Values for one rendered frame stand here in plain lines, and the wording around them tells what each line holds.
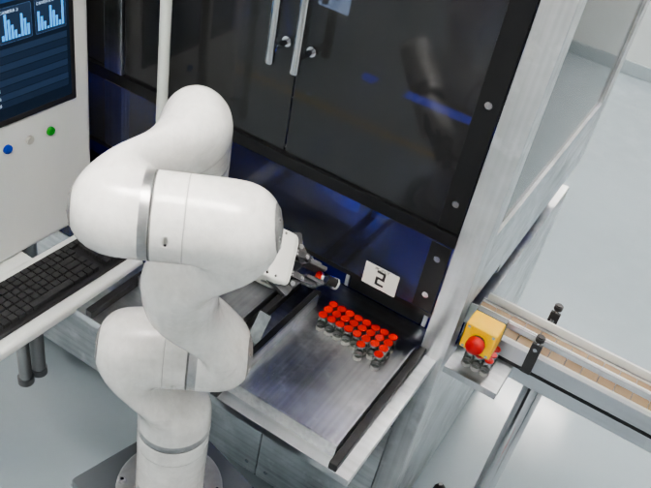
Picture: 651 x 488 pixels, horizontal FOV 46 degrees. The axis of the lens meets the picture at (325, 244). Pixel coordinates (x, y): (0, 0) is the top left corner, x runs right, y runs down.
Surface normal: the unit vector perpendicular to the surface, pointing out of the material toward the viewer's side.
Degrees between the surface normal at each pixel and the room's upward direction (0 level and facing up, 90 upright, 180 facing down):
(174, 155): 92
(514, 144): 90
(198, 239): 75
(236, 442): 90
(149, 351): 53
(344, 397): 0
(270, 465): 90
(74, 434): 0
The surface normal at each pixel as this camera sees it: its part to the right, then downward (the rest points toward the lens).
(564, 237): 0.17, -0.78
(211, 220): 0.14, 0.01
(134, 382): 0.11, 0.70
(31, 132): 0.83, 0.44
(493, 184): -0.52, 0.45
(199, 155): 0.62, 0.63
